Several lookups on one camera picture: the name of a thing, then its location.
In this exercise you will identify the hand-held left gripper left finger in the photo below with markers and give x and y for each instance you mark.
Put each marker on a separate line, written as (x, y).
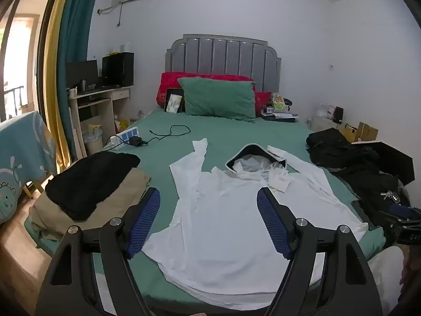
(144, 217)

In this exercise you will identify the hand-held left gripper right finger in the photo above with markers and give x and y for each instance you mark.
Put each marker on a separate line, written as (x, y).
(273, 219)

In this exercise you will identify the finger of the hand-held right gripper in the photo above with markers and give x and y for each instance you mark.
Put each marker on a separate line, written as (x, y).
(399, 210)

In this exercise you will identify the white hooded shirt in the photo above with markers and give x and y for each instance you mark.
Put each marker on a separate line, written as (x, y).
(223, 220)

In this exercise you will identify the person's right hand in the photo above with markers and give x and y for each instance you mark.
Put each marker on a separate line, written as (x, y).
(409, 270)

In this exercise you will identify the black car key fob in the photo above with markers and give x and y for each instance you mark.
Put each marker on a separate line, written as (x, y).
(395, 199)

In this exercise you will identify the bunch of metal keys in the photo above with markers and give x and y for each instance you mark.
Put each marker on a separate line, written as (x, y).
(386, 195)

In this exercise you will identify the black long coat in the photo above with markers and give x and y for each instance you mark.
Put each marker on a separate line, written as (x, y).
(371, 187)

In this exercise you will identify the black umbrella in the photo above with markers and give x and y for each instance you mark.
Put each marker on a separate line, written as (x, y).
(394, 161)

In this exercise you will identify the person's pale clothing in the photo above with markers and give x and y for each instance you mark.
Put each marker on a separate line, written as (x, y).
(384, 279)

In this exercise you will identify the white power strip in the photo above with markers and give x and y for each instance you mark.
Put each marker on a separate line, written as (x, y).
(128, 134)

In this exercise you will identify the cardboard boxes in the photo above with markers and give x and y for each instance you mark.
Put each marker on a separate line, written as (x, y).
(360, 131)

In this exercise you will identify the black crumpled jacket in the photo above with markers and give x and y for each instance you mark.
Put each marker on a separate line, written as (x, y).
(332, 148)

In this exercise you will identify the bin with white bag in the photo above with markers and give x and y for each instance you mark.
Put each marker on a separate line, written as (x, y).
(92, 138)

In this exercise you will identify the beige folded garment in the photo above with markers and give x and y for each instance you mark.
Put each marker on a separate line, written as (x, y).
(49, 217)

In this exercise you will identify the stack of books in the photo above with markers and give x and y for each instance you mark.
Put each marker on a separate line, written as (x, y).
(279, 117)

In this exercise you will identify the bed with green sheet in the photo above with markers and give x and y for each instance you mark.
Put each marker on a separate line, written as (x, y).
(223, 128)

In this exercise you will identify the white nightstand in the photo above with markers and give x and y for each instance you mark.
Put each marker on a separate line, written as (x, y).
(322, 124)

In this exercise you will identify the small black device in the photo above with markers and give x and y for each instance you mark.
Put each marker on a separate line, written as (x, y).
(338, 114)

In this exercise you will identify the colourful snack packet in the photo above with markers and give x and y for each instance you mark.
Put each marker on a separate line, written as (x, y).
(279, 102)

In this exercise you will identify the white packet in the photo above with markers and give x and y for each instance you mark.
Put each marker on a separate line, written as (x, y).
(174, 103)

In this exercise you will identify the white box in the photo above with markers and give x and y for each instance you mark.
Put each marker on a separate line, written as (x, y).
(325, 111)

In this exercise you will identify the light wooden desk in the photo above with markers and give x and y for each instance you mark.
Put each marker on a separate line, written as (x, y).
(118, 93)

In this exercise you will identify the green pillow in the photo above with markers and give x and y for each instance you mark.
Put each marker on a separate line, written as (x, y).
(217, 98)

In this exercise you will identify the large red pillow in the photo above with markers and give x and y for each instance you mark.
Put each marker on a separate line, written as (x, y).
(167, 82)

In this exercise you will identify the white mug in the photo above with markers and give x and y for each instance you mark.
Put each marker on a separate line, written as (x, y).
(73, 93)

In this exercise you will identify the metal tumbler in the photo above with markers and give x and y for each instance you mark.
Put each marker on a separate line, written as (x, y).
(84, 85)

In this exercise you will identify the black computer tower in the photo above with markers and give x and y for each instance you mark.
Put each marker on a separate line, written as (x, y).
(118, 69)

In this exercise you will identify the black monitor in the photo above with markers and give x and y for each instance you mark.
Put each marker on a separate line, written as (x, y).
(80, 72)

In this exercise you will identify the grey padded headboard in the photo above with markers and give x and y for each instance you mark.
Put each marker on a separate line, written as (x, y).
(223, 56)

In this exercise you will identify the yellow curtain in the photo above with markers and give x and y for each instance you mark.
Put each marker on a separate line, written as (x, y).
(51, 72)

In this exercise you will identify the balcony railing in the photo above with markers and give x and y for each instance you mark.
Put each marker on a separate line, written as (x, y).
(13, 102)

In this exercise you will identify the teal curtain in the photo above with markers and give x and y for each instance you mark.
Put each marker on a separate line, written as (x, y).
(75, 39)

